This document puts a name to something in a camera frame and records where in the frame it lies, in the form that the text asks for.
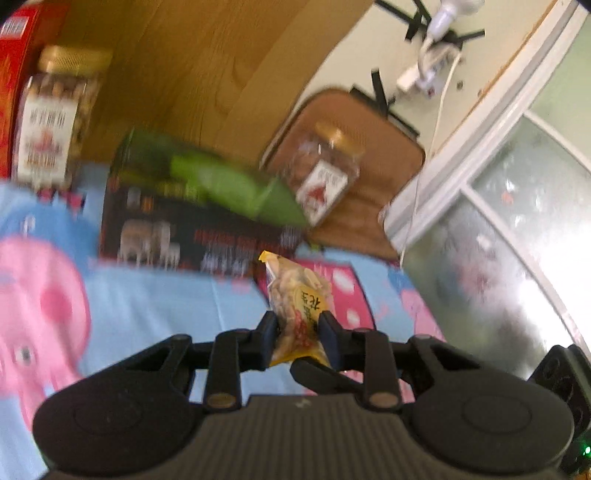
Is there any black printed box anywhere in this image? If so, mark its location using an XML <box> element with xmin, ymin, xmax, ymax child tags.
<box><xmin>99</xmin><ymin>161</ymin><xmax>305</xmax><ymax>278</ymax></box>

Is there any dark green snack packet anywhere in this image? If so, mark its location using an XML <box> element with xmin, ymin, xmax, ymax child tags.
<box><xmin>113</xmin><ymin>127</ymin><xmax>204</xmax><ymax>195</ymax></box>

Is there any red gift box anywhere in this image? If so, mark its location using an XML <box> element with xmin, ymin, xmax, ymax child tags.
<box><xmin>0</xmin><ymin>0</ymin><xmax>70</xmax><ymax>181</ymax></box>

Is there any yellow peanut packet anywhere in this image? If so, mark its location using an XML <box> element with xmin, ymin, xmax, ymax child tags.
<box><xmin>259</xmin><ymin>250</ymin><xmax>334</xmax><ymax>367</ymax></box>

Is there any frosted glass window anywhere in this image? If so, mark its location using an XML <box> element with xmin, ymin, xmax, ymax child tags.
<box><xmin>383</xmin><ymin>0</ymin><xmax>591</xmax><ymax>384</ymax></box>

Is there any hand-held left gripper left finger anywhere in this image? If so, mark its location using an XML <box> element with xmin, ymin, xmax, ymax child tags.
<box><xmin>122</xmin><ymin>311</ymin><xmax>280</xmax><ymax>411</ymax></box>

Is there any wooden headboard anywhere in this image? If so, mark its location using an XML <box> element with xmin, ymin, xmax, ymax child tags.
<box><xmin>60</xmin><ymin>0</ymin><xmax>375</xmax><ymax>178</ymax></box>

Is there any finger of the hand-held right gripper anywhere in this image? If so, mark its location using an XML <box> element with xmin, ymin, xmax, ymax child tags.
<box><xmin>290</xmin><ymin>359</ymin><xmax>365</xmax><ymax>397</ymax></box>

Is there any white clip lamp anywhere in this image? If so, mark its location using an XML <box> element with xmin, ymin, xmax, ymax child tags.
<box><xmin>425</xmin><ymin>0</ymin><xmax>485</xmax><ymax>40</ymax></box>

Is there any mixed nut jar gold lid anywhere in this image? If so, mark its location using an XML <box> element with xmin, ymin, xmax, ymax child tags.
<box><xmin>11</xmin><ymin>45</ymin><xmax>114</xmax><ymax>192</ymax></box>

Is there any white power adapter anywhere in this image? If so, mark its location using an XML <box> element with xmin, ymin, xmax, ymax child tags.
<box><xmin>397</xmin><ymin>46</ymin><xmax>462</xmax><ymax>95</ymax></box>

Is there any pecan jar gold lid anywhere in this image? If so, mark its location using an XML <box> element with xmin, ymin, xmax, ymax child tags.
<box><xmin>281</xmin><ymin>121</ymin><xmax>365</xmax><ymax>227</ymax></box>

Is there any blue printed blanket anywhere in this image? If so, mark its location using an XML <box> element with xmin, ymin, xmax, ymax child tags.
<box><xmin>0</xmin><ymin>161</ymin><xmax>448</xmax><ymax>480</ymax></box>

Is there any white cable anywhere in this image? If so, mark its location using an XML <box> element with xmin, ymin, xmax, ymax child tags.
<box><xmin>399</xmin><ymin>46</ymin><xmax>462</xmax><ymax>264</ymax></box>

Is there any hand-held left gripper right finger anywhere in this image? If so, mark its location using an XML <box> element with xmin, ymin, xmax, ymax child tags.
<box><xmin>318</xmin><ymin>311</ymin><xmax>481</xmax><ymax>411</ymax></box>

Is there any light green snack bag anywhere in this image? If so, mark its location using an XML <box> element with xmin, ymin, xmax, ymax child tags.
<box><xmin>168</xmin><ymin>152</ymin><xmax>310</xmax><ymax>228</ymax></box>

